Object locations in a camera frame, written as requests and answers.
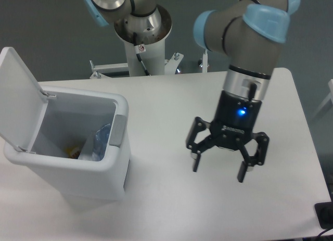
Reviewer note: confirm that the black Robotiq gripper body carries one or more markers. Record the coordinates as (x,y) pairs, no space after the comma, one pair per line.
(234,118)

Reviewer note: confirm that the crushed clear plastic bottle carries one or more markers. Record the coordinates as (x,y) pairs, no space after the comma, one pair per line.
(100,142)

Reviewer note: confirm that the clear plastic wrapper bag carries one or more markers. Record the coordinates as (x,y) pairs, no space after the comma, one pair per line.
(88,150)

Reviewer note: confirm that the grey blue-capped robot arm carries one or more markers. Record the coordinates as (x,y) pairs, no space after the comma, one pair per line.
(251,33)

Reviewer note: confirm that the white plastic trash can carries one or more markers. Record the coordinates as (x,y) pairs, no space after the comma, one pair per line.
(68,121)

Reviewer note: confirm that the yellow blue trash in can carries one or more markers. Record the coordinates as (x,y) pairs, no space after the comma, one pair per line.
(73,152)

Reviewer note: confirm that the white trash can lid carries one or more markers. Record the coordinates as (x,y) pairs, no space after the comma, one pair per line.
(23,102)

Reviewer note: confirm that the white furniture leg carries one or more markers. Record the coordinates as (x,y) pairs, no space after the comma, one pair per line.
(324,106)

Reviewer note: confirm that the black device at table edge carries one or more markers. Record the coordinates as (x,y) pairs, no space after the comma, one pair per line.
(324,214)

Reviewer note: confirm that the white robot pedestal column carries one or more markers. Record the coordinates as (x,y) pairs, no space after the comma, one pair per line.
(144,41)

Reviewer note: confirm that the white pedestal base frame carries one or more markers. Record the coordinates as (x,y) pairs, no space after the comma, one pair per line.
(172,66)

